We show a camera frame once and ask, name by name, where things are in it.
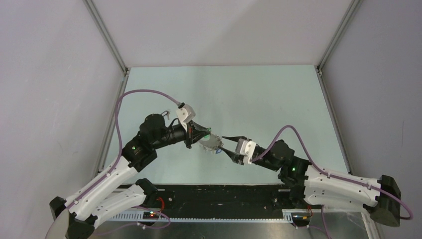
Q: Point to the grey toothed keyring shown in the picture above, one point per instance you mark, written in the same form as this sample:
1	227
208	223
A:
212	144

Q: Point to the left aluminium frame post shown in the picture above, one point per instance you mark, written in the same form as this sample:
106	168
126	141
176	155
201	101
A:
104	32

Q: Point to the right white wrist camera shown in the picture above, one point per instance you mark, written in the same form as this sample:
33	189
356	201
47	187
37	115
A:
245	148

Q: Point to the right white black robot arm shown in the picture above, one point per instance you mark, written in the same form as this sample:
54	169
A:
319	186

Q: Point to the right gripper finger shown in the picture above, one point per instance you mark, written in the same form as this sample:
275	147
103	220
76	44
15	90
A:
236	138
234	156

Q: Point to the right aluminium frame post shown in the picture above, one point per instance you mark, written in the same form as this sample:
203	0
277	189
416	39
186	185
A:
338	34

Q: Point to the grey slotted cable duct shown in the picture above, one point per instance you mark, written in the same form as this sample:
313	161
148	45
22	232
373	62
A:
149	216

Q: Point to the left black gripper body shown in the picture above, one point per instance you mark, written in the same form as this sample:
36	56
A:
176	133

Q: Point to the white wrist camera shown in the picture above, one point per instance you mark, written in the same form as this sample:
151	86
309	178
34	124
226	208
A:
245	148
185	113

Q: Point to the aluminium frame post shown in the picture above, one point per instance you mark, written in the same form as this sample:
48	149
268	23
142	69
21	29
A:
104	32
338	34

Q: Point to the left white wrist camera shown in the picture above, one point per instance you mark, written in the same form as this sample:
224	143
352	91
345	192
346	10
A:
185	113

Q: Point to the black tagged key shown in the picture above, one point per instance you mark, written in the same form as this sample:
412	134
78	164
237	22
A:
166	114

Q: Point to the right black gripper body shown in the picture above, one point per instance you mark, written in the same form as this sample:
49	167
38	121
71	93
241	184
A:
263	161

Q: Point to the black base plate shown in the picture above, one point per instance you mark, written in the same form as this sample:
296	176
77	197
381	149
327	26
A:
224	201

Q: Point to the green capped key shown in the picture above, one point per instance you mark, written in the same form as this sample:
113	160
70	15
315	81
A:
206	137

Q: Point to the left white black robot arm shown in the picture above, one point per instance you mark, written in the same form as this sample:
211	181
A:
77	216

